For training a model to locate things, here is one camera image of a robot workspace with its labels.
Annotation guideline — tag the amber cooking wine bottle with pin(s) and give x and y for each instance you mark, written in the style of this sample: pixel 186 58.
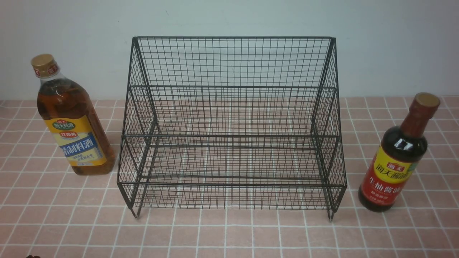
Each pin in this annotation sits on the amber cooking wine bottle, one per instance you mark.
pixel 70 116

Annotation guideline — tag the dark soy sauce bottle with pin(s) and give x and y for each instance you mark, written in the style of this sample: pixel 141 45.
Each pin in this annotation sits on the dark soy sauce bottle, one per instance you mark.
pixel 401 149

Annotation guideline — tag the black wire mesh rack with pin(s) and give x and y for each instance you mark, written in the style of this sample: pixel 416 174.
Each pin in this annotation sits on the black wire mesh rack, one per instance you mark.
pixel 232 123

